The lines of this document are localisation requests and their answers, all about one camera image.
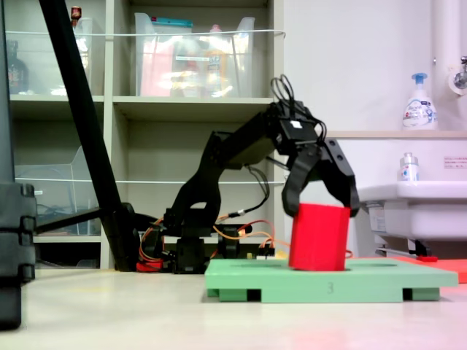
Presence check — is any notched black stack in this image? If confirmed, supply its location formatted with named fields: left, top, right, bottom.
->
left=0, top=182, right=37, bottom=331

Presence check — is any white pump soap bottle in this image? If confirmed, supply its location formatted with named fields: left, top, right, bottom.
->
left=402, top=72, right=439, bottom=131

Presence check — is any red octagonal pillar block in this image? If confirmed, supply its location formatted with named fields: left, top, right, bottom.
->
left=287, top=203, right=352, bottom=273

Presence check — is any white sink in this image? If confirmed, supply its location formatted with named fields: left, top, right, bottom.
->
left=356, top=181, right=467, bottom=242

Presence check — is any large clear plastic bin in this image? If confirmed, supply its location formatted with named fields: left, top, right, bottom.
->
left=134, top=12, right=256, bottom=98

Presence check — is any red base clamp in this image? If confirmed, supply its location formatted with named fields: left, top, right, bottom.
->
left=136, top=258, right=164, bottom=273

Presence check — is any black wrist wire loop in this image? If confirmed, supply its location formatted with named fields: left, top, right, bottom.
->
left=270, top=74, right=296, bottom=110

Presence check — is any metal faucet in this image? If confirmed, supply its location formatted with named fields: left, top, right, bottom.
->
left=448, top=55, right=467, bottom=96

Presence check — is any small white bottle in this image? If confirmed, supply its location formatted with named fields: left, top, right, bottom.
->
left=397, top=152, right=420, bottom=182

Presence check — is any thin orange wire loop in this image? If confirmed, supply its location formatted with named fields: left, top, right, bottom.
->
left=213, top=217, right=293, bottom=256

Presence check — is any small circuit board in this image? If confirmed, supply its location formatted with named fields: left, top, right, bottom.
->
left=246, top=249, right=277, bottom=261

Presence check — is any black wire pair, white tag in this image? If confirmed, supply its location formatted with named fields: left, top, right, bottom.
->
left=215, top=166, right=271, bottom=222

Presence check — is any low clear plastic bin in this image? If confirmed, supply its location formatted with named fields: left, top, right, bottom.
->
left=14, top=145, right=104, bottom=237

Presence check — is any green shape-hole board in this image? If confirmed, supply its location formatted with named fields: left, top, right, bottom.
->
left=204, top=257, right=459, bottom=304

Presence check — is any beige shelf unit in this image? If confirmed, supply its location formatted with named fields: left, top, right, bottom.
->
left=0, top=0, right=285, bottom=271

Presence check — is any black tripod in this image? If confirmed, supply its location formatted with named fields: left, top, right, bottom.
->
left=34, top=0, right=142, bottom=273

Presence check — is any dark glass bottle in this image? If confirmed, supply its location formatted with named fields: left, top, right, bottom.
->
left=6, top=39, right=30, bottom=96

